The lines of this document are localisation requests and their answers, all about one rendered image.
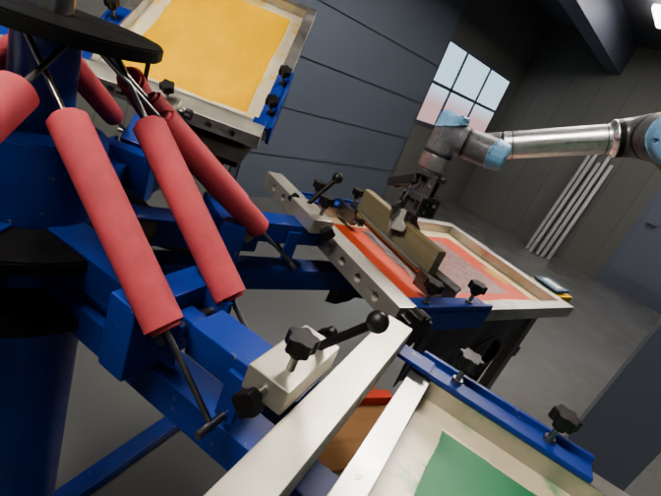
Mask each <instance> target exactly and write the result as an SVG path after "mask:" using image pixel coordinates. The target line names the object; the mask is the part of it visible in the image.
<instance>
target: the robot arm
mask: <svg viewBox="0 0 661 496"><path fill-rule="evenodd" d="M469 122H470V119H469V118H468V117H466V116H463V115H461V114H458V113H456V112H453V111H451V110H448V109H445V110H443V111H442V113H441V115H440V117H439V119H438V120H437V122H436V124H435V125H434V126H435V127H434V129H433V131H432V134H431V136H430V138H429V140H428V143H427V145H426V147H425V150H424V151H423V153H422V155H421V157H420V159H419V161H418V164H419V165H417V168H416V170H417V171H418V172H419V173H421V174H419V173H410V174H403V175H396V176H390V177H389V178H388V185H390V186H392V187H394V188H401V187H406V188H404V189H403V190H402V192H401V193H400V195H398V197H397V198H396V200H395V201H394V203H393V204H392V207H391V213H390V220H389V238H391V237H392V235H393V233H394V231H395V230H397V231H400V232H403V231H404V230H405V228H406V225H405V223H404V218H406V219H407V220H408V221H410V222H411V223H412V224H413V225H414V226H415V227H417V228H418V229H419V230H420V227H419V225H418V222H417V220H418V218H419V217H426V218H433V217H434V215H435V213H436V211H437V209H438V207H439V205H440V203H441V201H440V200H439V198H438V197H437V196H436V193H437V191H438V189H439V187H440V185H441V184H444V185H445V184H446V182H447V179H445V178H443V174H445V172H446V170H447V168H448V166H449V164H450V162H451V159H452V157H453V155H457V156H459V157H462V158H464V159H466V160H469V161H471V162H474V163H476V164H478V165H481V166H483V167H484V168H486V169H491V170H494V171H499V170H500V169H501V168H502V166H503V165H504V163H505V162H506V160H507V159H515V158H534V157H553V156H572V155H608V156H609V157H630V158H636V159H642V160H646V161H649V162H652V163H653V164H654V165H655V166H656V167H657V168H658V169H659V170H660V171H661V112H654V113H649V114H645V115H640V116H635V117H630V118H622V119H614V120H613V121H612V122H610V123H609V124H598V125H585V126H571V127H559V128H545V129H532V130H519V131H506V132H493V133H487V132H480V131H478V130H475V129H473V128H471V127H469ZM436 197H437V198H438V199H437V198H436ZM404 208H406V209H408V211H406V210H405V209H404Z"/></svg>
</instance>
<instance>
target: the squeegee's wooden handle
mask: <svg viewBox="0 0 661 496"><path fill-rule="evenodd" d="M357 211H358V212H363V213H364V214H365V215H366V216H367V217H368V218H369V219H370V220H371V221H372V222H373V223H374V224H376V225H377V226H378V227H379V228H380V229H381V230H382V231H383V232H384V233H385V234H386V235H387V236H389V220H390V213H391V206H390V205H389V204H388V203H387V202H386V201H384V200H383V199H382V198H381V197H380V196H378V195H377V194H376V193H375V192H374V191H372V190H369V189H366V190H365V192H364V194H363V196H362V199H361V201H360V203H359V205H358V208H357ZM404 223H405V225H406V228H405V230H404V231H403V232H400V231H397V230H395V231H394V233H393V235H392V237H391V239H392V240H393V241H394V242H395V243H396V244H397V245H398V246H399V247H400V248H401V249H402V250H403V251H404V252H405V253H406V254H408V255H409V256H410V257H411V258H412V259H413V260H414V261H415V262H416V263H417V264H418V265H419V266H420V267H421V268H422V269H424V270H425V271H426V272H427V273H428V274H429V275H431V276H432V277H433V276H434V275H435V273H436V271H437V269H438V268H439V266H440V264H441V262H442V261H443V259H444V258H445V256H446V252H445V251H444V250H443V249H442V248H440V247H439V246H438V245H437V244H436V243H434V242H433V241H432V240H431V239H430V238H429V237H427V236H426V235H425V234H424V233H423V232H421V231H420V230H419V229H418V228H417V227H415V226H414V225H413V224H412V223H411V222H410V221H408V220H407V219H406V218H404Z"/></svg>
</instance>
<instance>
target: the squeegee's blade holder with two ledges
mask: <svg viewBox="0 0 661 496"><path fill-rule="evenodd" d="M358 215H359V216H360V217H361V218H363V219H364V220H365V221H366V222H367V223H368V224H369V225H370V226H371V227H372V228H373V229H374V230H375V231H377V232H378V233H379V234H380V235H381V236H382V237H383V238H384V239H385V240H386V241H387V243H388V244H389V245H390V246H391V247H392V248H393V249H394V250H395V251H396V252H397V253H398V254H399V255H401V256H402V257H403V258H404V259H405V260H406V261H407V262H408V263H409V264H410V265H411V266H412V267H413V268H414V269H415V270H418V267H420V266H419V265H418V264H417V263H416V262H415V261H414V260H413V259H412V258H411V257H410V256H409V255H408V254H406V253H405V252H404V251H403V250H402V249H401V248H400V247H399V246H398V245H397V244H396V243H395V242H394V241H393V240H392V239H390V238H389V237H388V236H387V235H386V234H385V233H384V232H383V231H382V230H381V229H380V228H379V227H378V226H377V225H376V224H374V223H373V222H372V221H371V220H370V219H369V218H368V217H367V216H366V215H365V214H364V213H363V212H359V213H358Z"/></svg>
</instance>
